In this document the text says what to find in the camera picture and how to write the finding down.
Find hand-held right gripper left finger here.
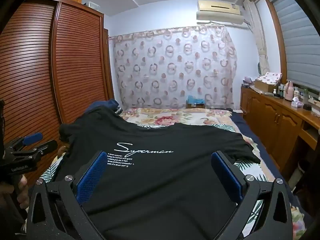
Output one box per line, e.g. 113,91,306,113
25,151,110,240

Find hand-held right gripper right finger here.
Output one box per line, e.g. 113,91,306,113
211,151,293,240

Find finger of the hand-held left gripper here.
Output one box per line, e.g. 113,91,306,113
4,132,43,153
15,140,59,159

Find black printed t-shirt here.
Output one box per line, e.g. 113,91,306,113
59,106,262,240

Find person's left hand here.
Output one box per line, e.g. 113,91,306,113
14,174,31,209

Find navy bed sheet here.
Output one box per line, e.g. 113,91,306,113
230,111,295,195

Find navy folded garment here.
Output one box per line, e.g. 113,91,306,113
84,99,120,117

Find small brown box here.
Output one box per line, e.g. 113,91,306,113
185,101,206,109

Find wooden sideboard cabinet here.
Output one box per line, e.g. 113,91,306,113
240,84,320,180

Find wooden louvered wardrobe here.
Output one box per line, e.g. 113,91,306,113
0,0,115,188

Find blue crumpled cloth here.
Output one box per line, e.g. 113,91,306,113
186,95,205,104

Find floral bedsheet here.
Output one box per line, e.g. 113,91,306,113
40,107,313,240

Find cardboard box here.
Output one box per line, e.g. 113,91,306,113
254,78,278,93

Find pink thermos jug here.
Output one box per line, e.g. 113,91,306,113
285,81,295,101

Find white floral cloth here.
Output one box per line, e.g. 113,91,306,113
261,72,283,84

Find circle print sheer curtain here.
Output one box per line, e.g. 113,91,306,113
109,25,238,109

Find beige window curtain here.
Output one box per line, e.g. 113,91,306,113
244,0,269,77

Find grey window blind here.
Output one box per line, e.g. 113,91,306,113
270,0,320,90

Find beige wall air conditioner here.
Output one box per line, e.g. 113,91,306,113
196,0,247,25

